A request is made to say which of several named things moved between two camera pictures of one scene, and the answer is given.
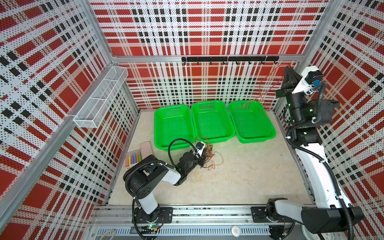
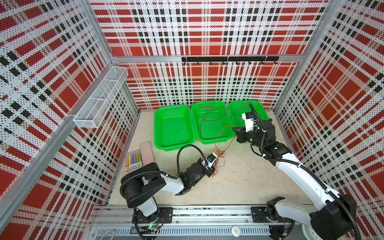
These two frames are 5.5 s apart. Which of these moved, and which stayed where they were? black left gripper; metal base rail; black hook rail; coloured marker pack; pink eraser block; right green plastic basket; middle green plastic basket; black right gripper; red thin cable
Moved: black right gripper; black left gripper; red thin cable
Stayed: right green plastic basket; middle green plastic basket; black hook rail; coloured marker pack; pink eraser block; metal base rail
